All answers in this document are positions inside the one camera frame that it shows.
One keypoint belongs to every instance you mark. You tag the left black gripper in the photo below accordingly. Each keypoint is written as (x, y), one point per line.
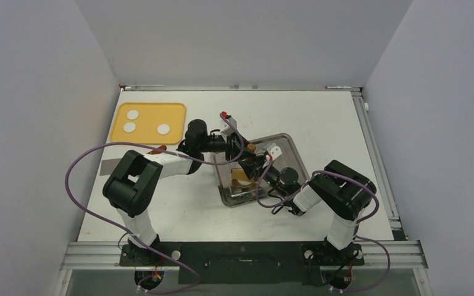
(233, 146)

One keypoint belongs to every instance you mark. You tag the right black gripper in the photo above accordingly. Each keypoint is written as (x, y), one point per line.
(256, 166)

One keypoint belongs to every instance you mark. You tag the wooden rolling pin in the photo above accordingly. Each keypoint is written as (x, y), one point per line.
(239, 173)

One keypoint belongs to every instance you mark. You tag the white dough piece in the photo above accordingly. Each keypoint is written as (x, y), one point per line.
(241, 183)

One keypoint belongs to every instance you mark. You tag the stainless steel tray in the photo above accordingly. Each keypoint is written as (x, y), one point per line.
(290, 158)

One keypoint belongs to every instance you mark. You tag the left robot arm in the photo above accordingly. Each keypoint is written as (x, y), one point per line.
(133, 182)

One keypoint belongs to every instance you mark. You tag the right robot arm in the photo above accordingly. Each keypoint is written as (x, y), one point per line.
(349, 194)

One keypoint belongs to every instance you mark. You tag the white dough disc right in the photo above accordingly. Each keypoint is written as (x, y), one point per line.
(163, 129)

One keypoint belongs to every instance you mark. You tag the white dough disc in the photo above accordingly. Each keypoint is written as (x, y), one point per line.
(132, 114)
(129, 127)
(163, 129)

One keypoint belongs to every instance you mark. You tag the white dough disc upper left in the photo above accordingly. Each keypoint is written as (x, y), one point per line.
(132, 114)

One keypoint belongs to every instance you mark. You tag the white dough disc lower left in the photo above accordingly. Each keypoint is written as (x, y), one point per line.
(129, 127)

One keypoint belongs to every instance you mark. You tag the yellow plastic tray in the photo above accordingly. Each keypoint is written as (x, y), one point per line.
(151, 115)

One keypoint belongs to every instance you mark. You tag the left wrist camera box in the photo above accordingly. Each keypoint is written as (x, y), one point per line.
(228, 127)

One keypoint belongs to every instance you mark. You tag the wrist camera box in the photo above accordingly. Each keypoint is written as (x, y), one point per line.
(273, 151)
(228, 127)

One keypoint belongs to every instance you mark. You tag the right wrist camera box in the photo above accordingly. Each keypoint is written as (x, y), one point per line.
(273, 151)

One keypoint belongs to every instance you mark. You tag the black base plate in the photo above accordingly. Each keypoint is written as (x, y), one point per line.
(246, 262)

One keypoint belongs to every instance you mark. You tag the scraper with red handle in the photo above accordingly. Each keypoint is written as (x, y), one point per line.
(108, 165)

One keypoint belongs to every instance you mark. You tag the aluminium frame rail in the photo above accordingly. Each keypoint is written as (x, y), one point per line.
(381, 176)

